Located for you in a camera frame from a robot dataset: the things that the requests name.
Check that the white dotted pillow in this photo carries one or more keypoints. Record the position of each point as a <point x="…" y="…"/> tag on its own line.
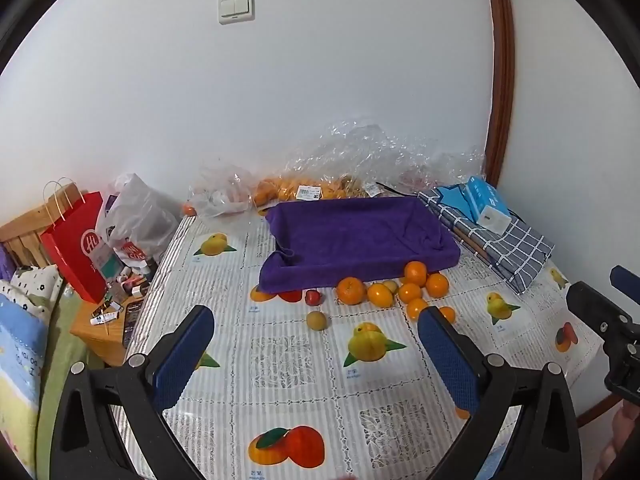
<point x="35" y="285"/>

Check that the white light switch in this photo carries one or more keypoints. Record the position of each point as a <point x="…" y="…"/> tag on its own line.
<point x="235" y="7"/>

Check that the white tube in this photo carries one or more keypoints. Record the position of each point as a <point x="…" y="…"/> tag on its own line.
<point x="106" y="316"/>

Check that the clear bag of brown fruit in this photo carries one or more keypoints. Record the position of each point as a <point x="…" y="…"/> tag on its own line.
<point x="350" y="186"/>

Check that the black phone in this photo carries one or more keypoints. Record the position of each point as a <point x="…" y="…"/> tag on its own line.
<point x="133" y="322"/>

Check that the green bed sheet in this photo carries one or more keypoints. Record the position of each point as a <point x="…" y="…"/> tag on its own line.
<point x="62" y="340"/>

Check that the white plastic shopping bag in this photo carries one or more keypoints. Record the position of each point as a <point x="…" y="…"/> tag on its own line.
<point x="140" y="215"/>

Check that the red paper bag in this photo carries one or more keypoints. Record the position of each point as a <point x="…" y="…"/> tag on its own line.
<point x="75" y="250"/>

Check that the person's right hand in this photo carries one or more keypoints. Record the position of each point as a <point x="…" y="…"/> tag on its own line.
<point x="625" y="435"/>

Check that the blue paper packet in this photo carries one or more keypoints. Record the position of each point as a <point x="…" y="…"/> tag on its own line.
<point x="452" y="200"/>

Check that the grey plaid folded cloth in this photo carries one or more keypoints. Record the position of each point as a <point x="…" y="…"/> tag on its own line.
<point x="520" y="255"/>

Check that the wooden nightstand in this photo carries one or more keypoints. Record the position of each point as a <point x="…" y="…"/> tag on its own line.
<point x="95" y="335"/>

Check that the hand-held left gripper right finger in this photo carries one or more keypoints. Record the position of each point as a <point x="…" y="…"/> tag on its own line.
<point x="447" y="355"/>

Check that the small pale green fruit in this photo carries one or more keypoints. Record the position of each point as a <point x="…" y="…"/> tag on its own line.
<point x="391" y="286"/>

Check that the crumpled clear plastic bag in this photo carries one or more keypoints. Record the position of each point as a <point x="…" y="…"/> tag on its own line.
<point x="220" y="195"/>

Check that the large orange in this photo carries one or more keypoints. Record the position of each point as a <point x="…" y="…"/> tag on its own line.
<point x="350" y="290"/>

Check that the purple towel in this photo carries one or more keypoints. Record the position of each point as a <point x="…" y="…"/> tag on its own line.
<point x="350" y="240"/>

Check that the brown wooden door frame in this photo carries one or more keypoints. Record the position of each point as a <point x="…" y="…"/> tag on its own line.
<point x="502" y="85"/>

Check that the yellow green plum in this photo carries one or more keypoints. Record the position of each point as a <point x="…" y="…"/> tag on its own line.
<point x="317" y="320"/>

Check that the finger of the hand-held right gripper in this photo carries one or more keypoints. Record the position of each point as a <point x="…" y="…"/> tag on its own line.
<point x="595" y="310"/>
<point x="627" y="282"/>

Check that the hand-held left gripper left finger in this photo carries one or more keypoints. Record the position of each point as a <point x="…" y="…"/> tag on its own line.
<point x="182" y="355"/>

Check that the blue white box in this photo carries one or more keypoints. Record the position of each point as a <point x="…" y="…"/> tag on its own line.
<point x="490" y="205"/>

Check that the blue yellow printed blanket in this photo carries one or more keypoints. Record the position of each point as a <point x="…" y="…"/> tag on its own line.
<point x="17" y="360"/>

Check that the clear bag of oranges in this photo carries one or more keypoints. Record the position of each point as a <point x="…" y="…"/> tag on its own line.
<point x="400" y="155"/>
<point x="280" y="191"/>

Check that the small orange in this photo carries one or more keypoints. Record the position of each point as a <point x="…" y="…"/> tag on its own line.
<point x="417" y="308"/>
<point x="188" y="208"/>
<point x="437" y="284"/>
<point x="380" y="295"/>
<point x="409" y="293"/>
<point x="415" y="273"/>
<point x="447" y="312"/>

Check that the wooden headboard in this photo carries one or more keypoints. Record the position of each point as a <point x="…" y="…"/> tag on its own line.
<point x="22" y="232"/>

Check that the small orange beside plastic bag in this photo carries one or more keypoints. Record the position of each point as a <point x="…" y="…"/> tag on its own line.
<point x="188" y="208"/>

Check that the red plum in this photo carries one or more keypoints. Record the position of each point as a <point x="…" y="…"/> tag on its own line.
<point x="313" y="297"/>

